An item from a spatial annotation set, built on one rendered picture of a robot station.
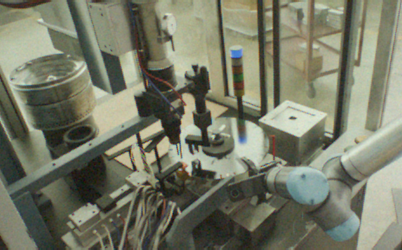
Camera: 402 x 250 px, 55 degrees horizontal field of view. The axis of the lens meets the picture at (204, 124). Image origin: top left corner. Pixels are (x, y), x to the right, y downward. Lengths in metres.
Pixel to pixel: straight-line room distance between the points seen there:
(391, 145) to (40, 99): 1.22
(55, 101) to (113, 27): 0.72
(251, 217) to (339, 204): 0.37
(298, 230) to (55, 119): 1.01
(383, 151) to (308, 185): 0.19
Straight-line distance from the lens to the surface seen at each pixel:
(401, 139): 0.88
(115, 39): 0.94
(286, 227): 1.26
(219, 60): 1.76
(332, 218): 0.88
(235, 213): 1.19
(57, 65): 1.80
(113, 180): 1.40
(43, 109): 1.62
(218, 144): 1.22
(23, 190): 1.16
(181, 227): 0.98
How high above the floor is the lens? 1.69
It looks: 33 degrees down
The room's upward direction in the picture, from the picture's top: 8 degrees counter-clockwise
